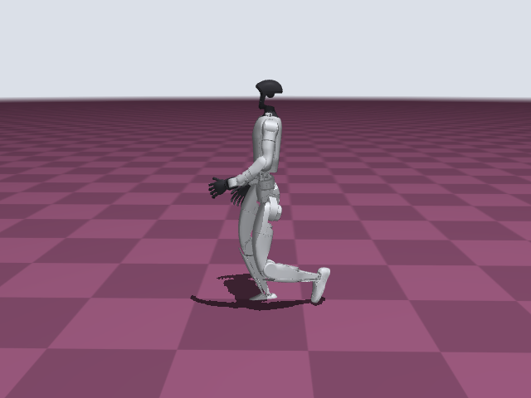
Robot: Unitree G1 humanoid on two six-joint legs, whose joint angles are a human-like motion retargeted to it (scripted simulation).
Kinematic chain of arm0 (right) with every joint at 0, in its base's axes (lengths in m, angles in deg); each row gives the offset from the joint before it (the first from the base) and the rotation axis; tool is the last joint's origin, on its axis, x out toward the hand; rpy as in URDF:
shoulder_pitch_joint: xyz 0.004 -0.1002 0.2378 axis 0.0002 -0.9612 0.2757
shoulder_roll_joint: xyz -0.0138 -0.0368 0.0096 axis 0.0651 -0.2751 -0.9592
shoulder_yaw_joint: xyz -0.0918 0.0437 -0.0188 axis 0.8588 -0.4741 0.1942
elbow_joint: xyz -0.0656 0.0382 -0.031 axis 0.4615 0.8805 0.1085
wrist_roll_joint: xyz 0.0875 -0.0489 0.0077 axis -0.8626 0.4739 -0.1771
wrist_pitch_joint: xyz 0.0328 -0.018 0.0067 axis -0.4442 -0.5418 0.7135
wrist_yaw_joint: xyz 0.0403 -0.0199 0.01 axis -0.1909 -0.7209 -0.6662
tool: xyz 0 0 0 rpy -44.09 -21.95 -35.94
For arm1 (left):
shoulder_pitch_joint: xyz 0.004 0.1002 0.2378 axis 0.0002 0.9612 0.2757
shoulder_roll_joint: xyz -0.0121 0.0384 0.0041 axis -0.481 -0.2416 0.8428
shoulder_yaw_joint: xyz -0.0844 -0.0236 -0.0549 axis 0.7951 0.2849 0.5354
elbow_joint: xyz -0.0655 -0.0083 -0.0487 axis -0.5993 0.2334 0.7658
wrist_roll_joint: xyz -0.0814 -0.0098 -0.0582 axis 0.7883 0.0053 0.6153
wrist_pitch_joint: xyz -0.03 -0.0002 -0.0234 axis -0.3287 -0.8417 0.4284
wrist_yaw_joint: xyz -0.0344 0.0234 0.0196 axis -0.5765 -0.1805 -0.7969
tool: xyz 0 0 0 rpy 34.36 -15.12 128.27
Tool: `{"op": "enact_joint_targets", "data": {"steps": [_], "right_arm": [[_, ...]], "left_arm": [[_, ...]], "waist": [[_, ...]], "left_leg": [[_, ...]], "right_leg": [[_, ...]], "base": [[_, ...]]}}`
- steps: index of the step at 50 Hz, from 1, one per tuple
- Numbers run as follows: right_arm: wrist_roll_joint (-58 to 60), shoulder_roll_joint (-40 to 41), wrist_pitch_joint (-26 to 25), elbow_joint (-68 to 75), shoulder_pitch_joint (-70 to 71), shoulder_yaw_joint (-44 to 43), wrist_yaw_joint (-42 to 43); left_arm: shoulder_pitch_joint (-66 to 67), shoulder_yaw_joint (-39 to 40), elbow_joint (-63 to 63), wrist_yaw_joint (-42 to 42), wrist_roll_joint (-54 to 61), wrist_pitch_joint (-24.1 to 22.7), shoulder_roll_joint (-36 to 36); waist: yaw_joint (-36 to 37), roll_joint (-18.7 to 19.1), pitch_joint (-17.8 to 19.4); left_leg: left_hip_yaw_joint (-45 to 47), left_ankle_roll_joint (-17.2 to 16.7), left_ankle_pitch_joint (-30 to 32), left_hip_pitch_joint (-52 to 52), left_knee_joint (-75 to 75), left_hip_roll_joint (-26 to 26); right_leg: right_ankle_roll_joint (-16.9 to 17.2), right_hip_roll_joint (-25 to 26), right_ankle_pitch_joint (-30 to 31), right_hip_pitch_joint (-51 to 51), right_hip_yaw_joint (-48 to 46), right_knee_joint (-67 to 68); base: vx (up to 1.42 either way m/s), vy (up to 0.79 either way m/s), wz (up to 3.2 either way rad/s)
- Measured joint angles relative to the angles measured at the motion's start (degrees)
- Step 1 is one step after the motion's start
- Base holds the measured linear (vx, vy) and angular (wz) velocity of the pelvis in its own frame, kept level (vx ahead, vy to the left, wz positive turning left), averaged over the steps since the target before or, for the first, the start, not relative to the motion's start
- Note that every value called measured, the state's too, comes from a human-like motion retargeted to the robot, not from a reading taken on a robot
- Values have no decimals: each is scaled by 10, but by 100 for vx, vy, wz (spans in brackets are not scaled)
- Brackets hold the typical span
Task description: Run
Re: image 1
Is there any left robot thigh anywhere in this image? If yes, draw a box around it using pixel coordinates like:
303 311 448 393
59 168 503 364
252 197 282 279

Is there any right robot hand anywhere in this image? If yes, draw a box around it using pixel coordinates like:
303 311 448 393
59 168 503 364
231 183 251 206

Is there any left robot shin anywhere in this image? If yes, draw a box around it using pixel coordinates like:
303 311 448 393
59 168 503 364
263 262 320 283

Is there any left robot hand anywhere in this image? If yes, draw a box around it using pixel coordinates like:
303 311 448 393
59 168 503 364
208 177 238 199

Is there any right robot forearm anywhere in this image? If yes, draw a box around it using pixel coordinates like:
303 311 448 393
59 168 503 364
248 172 263 186

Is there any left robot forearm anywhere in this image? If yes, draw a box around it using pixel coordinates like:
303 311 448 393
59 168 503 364
227 157 266 188

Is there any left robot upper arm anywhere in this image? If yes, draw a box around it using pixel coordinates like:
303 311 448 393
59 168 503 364
261 119 279 172

